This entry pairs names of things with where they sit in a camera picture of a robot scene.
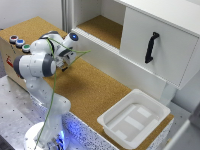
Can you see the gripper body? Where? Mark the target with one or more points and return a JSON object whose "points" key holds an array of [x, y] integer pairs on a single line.
{"points": [[64, 60]]}

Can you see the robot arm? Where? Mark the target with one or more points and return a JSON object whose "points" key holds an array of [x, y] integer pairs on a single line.
{"points": [[35, 65]]}

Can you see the green button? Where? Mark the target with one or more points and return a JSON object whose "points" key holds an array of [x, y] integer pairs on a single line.
{"points": [[26, 47]]}

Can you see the white cabinet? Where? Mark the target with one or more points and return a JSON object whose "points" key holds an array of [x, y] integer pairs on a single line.
{"points": [[110, 63]]}

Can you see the blue button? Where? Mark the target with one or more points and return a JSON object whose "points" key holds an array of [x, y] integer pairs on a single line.
{"points": [[20, 42]]}

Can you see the red button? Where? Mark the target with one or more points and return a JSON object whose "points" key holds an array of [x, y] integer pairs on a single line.
{"points": [[13, 38]]}

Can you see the white plastic box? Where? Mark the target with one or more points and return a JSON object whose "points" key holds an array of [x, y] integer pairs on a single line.
{"points": [[133, 118]]}

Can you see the white sliding door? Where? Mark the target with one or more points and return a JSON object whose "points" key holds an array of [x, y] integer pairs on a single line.
{"points": [[158, 48]]}

